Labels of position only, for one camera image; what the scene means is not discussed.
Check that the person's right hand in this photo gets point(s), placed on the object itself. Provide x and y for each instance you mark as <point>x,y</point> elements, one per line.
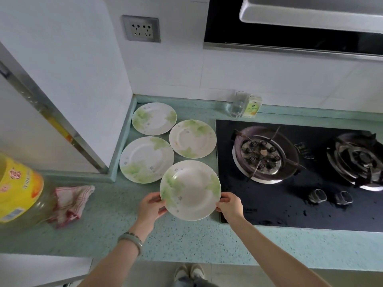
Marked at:
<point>233,209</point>

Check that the person's white shoe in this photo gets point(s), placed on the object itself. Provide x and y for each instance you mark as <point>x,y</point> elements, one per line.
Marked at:
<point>181,272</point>
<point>197,271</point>

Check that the metal gas burner grate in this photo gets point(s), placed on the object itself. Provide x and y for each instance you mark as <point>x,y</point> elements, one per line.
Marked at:
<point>356,161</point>
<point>263,155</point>

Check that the person's right forearm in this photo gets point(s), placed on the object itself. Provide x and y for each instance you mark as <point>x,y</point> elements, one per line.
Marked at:
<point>275,257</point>

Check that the pale green jade bangle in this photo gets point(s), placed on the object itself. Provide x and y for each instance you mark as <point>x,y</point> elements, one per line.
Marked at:
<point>133,239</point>

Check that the person's light blue trousers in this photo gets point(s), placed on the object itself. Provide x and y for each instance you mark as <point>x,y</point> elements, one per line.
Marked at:
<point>191,282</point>

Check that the grey wall socket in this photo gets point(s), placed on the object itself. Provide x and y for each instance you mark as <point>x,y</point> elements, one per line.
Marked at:
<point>140,28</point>

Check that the metal corner strip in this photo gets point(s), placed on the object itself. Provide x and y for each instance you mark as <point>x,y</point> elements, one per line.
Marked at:
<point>45,110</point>

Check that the pink dish cloth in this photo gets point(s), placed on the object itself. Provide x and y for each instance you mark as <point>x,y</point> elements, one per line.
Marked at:
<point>71,203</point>

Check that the white green leaf plate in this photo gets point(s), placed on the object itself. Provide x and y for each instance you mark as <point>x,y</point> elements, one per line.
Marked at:
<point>143,159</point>
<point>193,138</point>
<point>191,191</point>
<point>154,119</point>

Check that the person's left forearm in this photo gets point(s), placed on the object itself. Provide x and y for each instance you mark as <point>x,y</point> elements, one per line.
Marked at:
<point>110,269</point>

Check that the black glass gas stove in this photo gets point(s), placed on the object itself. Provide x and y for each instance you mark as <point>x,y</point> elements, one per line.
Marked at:
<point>284,203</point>

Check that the silver stove knob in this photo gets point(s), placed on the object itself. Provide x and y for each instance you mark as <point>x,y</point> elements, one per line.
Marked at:
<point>317,196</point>
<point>344,198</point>

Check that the black steel range hood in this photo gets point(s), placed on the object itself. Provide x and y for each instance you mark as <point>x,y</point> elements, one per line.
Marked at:
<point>224,26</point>

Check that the small green yellow box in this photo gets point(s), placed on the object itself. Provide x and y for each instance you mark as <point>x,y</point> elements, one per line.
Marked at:
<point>252,106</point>

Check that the person's left hand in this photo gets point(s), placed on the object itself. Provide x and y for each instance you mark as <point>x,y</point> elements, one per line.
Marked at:
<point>149,212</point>

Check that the yellow label cooking oil bottle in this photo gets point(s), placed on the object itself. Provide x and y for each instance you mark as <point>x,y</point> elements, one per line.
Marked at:
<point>21,191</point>

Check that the clear glass cup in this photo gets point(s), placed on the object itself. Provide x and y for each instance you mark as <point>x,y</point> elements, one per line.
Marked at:
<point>238,106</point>

